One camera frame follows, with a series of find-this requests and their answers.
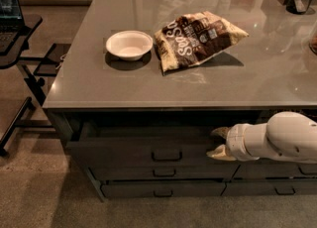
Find dark round object at edge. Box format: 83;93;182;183
309;34;317;55

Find snack bags in drawer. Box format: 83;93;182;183
299;109;317;122

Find black laptop stand table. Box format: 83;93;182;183
0;14;70;157

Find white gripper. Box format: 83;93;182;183
206;124;267;162

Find brown and cream chip bag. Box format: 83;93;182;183
155;11;249;72

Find white paper bowl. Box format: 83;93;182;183
105;31;153;61

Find black laptop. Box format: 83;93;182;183
0;0;25;55

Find grey drawer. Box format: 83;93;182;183
101;180;226;198
234;162;317;179
90;165;238;180
222;180;317;196
67;123;227;169

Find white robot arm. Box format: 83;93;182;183
206;111;317;164

